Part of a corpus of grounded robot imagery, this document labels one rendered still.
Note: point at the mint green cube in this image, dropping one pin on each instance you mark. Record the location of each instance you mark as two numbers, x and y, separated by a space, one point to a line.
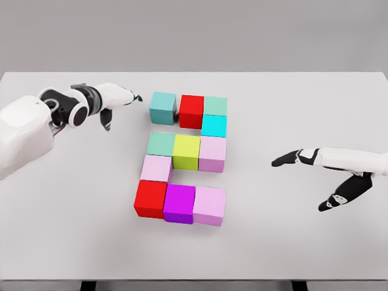
216 105
160 144

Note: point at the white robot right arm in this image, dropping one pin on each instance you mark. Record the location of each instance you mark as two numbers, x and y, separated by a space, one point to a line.
384 165

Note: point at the pale pink cube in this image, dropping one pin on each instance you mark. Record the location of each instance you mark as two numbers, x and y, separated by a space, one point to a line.
212 151
209 203
156 168

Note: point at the yellow-green cube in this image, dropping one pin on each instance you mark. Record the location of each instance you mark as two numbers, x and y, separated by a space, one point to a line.
186 148

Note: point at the cyan cube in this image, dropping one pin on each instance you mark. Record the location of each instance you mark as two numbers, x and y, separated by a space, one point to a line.
214 125

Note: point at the magenta cube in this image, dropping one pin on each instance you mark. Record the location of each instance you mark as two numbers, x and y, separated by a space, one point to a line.
179 201

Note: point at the teal cube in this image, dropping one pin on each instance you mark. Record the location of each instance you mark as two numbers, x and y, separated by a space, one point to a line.
162 106

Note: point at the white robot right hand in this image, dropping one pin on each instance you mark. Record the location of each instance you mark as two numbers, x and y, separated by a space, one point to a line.
342 160

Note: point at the red cube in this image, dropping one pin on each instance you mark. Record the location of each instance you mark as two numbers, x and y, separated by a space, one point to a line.
150 197
191 109

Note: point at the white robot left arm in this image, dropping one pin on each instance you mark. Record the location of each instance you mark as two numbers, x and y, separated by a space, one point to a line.
24 127

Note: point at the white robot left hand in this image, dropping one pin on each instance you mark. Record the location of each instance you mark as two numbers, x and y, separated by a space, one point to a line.
113 95

